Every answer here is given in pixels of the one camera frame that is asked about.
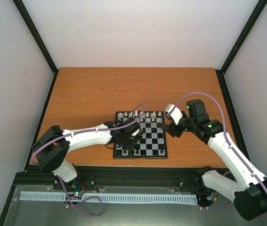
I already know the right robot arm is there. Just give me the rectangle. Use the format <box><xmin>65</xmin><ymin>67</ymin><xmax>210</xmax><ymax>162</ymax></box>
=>
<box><xmin>161</xmin><ymin>99</ymin><xmax>267</xmax><ymax>221</ymax></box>

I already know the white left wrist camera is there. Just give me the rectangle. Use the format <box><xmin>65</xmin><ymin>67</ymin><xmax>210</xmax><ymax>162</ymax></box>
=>
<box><xmin>131</xmin><ymin>129</ymin><xmax>141</xmax><ymax>137</ymax></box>

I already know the black aluminium frame rail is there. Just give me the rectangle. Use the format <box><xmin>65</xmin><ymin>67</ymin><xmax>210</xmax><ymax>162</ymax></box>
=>
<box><xmin>13</xmin><ymin>166</ymin><xmax>265</xmax><ymax>196</ymax></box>

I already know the black and white chessboard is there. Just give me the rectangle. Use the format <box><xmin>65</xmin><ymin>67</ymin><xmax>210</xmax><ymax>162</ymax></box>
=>
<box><xmin>113</xmin><ymin>111</ymin><xmax>168</xmax><ymax>159</ymax></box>

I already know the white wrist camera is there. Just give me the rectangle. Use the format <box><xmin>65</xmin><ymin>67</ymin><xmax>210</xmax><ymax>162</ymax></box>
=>
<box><xmin>165</xmin><ymin>104</ymin><xmax>187</xmax><ymax>125</ymax></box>
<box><xmin>131</xmin><ymin>129</ymin><xmax>141</xmax><ymax>137</ymax></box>

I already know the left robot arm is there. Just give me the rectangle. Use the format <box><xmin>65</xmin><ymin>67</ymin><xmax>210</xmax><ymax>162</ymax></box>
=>
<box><xmin>31</xmin><ymin>117</ymin><xmax>142</xmax><ymax>190</ymax></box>

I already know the white slotted cable duct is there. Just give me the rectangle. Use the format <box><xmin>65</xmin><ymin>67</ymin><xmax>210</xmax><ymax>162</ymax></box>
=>
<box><xmin>19</xmin><ymin>191</ymin><xmax>197</xmax><ymax>205</ymax></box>

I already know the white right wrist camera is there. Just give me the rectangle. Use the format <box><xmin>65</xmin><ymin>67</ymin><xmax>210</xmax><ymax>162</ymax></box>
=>
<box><xmin>165</xmin><ymin>104</ymin><xmax>187</xmax><ymax>125</ymax></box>

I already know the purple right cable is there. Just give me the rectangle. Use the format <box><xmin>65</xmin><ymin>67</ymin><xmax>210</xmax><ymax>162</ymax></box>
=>
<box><xmin>172</xmin><ymin>91</ymin><xmax>267</xmax><ymax>222</ymax></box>

